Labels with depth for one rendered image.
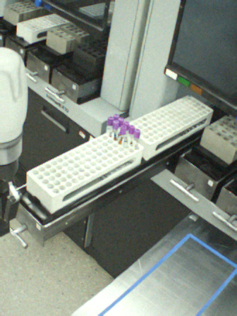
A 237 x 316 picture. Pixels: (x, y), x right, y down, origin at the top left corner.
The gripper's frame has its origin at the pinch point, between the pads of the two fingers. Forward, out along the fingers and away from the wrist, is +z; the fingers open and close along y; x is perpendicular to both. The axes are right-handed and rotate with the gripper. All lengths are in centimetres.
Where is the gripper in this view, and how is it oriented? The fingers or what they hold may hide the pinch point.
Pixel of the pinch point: (2, 222)
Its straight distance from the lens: 103.0
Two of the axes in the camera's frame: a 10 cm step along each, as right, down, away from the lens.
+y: -7.0, -5.3, 4.8
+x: -7.0, 3.7, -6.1
